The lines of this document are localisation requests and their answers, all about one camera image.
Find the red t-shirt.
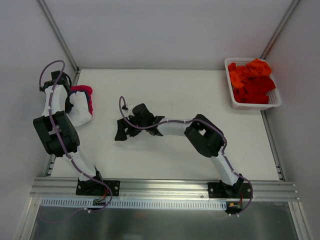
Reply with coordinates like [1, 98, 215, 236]
[233, 76, 276, 105]

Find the folded blue printed t-shirt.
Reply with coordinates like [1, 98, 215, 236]
[70, 91, 90, 106]

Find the white plastic basket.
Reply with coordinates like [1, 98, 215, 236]
[224, 57, 281, 111]

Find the right aluminium frame post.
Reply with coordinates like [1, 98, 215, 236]
[260, 0, 302, 60]

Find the aluminium mounting rail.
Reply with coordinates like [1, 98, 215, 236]
[30, 177, 301, 202]

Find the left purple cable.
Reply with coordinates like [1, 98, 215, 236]
[37, 59, 113, 224]

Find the left aluminium frame post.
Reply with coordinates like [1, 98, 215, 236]
[36, 0, 80, 73]

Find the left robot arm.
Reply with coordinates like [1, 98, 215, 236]
[33, 70, 110, 196]

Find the white t-shirt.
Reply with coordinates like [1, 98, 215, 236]
[68, 91, 93, 127]

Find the aluminium frame post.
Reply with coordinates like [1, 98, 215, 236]
[260, 0, 302, 60]
[36, 0, 80, 73]

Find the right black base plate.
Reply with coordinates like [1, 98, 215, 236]
[207, 181, 253, 199]

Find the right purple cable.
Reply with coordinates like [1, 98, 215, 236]
[118, 95, 254, 217]

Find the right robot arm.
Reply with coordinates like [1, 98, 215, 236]
[114, 103, 245, 198]

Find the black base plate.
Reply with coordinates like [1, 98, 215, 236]
[75, 179, 121, 197]
[207, 181, 253, 199]

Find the purple cable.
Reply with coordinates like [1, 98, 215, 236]
[118, 95, 254, 217]
[37, 59, 113, 224]

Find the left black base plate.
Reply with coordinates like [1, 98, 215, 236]
[75, 179, 121, 197]

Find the white slotted cable duct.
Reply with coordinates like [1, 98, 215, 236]
[40, 197, 227, 211]

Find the orange t-shirt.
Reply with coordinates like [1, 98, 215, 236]
[227, 58, 272, 89]

